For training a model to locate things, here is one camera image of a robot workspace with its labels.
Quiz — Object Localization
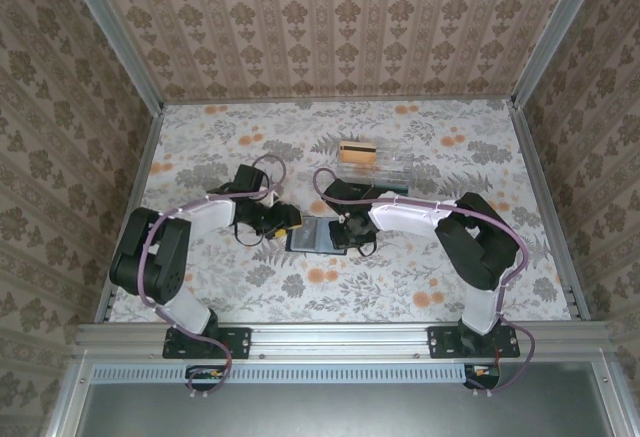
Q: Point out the navy card holder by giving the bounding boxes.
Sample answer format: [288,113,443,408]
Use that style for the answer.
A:
[285,216,349,257]

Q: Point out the gold card with stripe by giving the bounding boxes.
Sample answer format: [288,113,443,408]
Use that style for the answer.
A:
[339,141,378,168]

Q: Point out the clear acrylic card organizer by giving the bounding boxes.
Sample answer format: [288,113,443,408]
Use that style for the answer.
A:
[337,140,417,198]

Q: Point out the left black connector board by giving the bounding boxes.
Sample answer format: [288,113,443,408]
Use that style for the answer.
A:
[185,364,227,391]

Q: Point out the black connector board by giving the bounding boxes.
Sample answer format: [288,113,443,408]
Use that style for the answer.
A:
[463,364,502,390]
[185,364,227,391]

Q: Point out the grey metal sheet panel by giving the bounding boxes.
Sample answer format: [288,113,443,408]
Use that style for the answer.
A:
[47,360,640,437]

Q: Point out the right black connector board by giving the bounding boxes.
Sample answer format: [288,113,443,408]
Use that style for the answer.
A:
[463,364,502,390]

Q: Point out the right thin black cable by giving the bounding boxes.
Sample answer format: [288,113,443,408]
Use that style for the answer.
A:
[352,235,379,259]

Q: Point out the thin black cable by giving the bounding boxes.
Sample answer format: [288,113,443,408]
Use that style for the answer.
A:
[231,220,264,248]
[352,235,379,259]

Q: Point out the left thin black cable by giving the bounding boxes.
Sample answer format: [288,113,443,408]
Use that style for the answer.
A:
[231,220,264,248]

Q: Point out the aluminium cross rail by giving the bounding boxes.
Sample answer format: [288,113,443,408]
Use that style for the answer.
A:
[74,321,614,361]

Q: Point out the left aluminium table rail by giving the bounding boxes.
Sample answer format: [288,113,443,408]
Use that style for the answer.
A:
[94,106,166,323]

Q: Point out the aluminium table rail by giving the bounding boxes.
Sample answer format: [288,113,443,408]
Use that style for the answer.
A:
[509,101,592,321]
[94,106,166,323]

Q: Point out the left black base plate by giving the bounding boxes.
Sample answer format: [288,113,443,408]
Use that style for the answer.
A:
[163,325,252,361]

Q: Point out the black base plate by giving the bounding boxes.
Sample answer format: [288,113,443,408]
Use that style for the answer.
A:
[163,325,252,361]
[428,325,521,360]

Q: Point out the grey slotted cable duct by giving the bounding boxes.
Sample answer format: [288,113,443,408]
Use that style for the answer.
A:
[92,362,471,385]

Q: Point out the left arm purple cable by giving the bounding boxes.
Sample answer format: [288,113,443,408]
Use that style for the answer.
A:
[137,153,289,399]

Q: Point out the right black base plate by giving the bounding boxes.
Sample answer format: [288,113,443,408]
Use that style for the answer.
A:
[428,325,521,360]

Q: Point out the right aluminium table rail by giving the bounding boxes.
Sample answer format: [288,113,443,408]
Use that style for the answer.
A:
[509,101,592,321]

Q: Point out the left aluminium frame post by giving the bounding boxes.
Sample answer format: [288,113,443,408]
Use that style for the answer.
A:
[56,0,167,114]

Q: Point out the aluminium frame post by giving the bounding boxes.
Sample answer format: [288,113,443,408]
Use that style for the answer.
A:
[510,0,610,109]
[56,0,167,114]

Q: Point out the right aluminium frame post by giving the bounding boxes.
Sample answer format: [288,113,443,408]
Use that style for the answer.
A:
[510,0,610,109]

